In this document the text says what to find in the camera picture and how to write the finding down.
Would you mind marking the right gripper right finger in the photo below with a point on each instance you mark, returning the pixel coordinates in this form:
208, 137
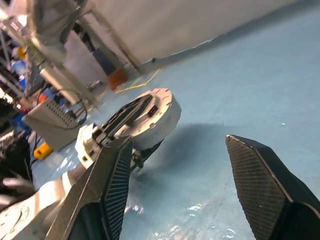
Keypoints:
260, 190

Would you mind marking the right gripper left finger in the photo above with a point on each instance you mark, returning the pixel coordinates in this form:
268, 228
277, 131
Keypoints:
100, 180

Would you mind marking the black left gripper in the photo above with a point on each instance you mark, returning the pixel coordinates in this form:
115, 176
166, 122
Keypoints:
103, 137

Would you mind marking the orange object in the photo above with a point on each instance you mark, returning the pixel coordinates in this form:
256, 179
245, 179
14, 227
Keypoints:
117, 78

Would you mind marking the yellow handheld device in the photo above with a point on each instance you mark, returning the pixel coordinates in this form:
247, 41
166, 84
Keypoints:
43, 150

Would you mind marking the small black clip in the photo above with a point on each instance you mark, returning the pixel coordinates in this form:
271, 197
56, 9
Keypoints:
153, 60

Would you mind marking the grey vented box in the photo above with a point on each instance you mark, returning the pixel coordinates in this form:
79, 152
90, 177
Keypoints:
50, 122

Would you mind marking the blue table cover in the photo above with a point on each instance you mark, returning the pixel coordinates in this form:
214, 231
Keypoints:
237, 87

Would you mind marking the white backdrop sheet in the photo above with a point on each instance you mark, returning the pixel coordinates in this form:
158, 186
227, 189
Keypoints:
162, 25

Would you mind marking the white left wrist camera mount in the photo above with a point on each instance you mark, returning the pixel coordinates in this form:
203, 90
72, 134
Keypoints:
86, 147

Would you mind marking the grey metal frame post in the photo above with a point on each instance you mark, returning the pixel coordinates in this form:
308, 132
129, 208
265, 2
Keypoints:
120, 47

